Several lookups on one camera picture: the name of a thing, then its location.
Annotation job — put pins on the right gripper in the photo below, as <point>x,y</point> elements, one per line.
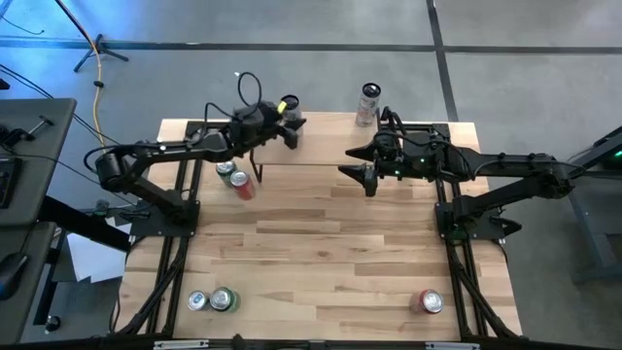
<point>408,160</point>

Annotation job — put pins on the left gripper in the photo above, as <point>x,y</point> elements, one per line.
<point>257,136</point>

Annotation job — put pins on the tall white slim beverage can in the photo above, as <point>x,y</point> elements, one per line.
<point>290,109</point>
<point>367,107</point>

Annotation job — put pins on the red can blue white logo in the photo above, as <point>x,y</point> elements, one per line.
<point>430,302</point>

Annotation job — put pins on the blue silver energy drink can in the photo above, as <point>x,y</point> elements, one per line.
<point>197,301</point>

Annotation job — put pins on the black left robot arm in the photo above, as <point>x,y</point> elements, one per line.
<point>160,150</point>

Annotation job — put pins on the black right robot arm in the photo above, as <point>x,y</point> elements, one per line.
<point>510,163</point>

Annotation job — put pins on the red soda can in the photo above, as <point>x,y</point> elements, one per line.
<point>243,187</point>

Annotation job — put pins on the green soda can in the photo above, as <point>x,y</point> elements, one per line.
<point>223,299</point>
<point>224,170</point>

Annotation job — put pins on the black tripod stand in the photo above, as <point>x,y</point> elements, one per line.
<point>99,48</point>

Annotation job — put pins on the white paper sheets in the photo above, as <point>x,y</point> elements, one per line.
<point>92,260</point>

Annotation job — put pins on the grey office desk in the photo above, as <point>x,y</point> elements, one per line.
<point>29,311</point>
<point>44,160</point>

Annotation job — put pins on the black desk clamp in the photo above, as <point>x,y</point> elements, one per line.
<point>19,133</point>

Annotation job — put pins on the black keyboard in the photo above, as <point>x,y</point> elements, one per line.
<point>7,182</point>

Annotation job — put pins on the black caster wheel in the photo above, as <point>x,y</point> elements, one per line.
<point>52,323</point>

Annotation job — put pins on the black computer mouse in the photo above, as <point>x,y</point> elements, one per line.
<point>10,274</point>

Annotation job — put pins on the wooden shelf black metal frame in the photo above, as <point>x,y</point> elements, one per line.
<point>321,141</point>

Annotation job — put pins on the wrist camera with yellow label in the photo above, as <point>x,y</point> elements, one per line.
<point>262,114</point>

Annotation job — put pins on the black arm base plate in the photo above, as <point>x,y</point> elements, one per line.
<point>146,226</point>
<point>442,228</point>

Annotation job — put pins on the black aluminium table frame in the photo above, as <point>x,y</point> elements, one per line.
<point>192,127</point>

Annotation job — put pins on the silver metal bracket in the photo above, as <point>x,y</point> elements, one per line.
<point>180,345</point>
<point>452,346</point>

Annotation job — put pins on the black diagonal frame strut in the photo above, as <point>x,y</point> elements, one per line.
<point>82,223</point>

